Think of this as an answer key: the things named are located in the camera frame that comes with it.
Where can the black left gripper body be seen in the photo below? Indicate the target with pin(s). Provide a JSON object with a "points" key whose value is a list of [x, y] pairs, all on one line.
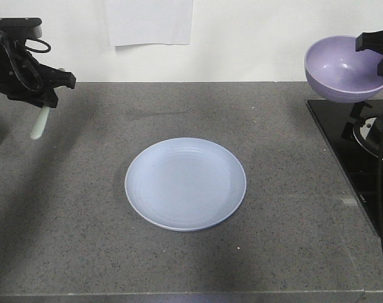
{"points": [[19, 70]]}

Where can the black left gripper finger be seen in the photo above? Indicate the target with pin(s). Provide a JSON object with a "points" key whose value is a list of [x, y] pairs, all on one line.
{"points": [[39, 99], [54, 78]]}

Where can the pale green plastic spoon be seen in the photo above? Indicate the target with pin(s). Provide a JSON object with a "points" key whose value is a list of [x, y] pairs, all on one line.
{"points": [[40, 123]]}

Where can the lilac plastic bowl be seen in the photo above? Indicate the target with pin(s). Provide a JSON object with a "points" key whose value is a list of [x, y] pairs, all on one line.
{"points": [[338, 73]]}

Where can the light blue plastic plate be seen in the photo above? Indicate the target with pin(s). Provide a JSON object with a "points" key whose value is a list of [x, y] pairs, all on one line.
{"points": [[185, 184]]}

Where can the black glass gas stove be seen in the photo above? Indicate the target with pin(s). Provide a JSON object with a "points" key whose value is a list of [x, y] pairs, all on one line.
{"points": [[354, 131]]}

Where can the white paper sheet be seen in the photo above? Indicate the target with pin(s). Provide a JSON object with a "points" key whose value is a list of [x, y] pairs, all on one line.
{"points": [[149, 22]]}

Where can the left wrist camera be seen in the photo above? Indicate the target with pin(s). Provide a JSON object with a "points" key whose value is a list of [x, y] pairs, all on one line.
{"points": [[22, 28]]}

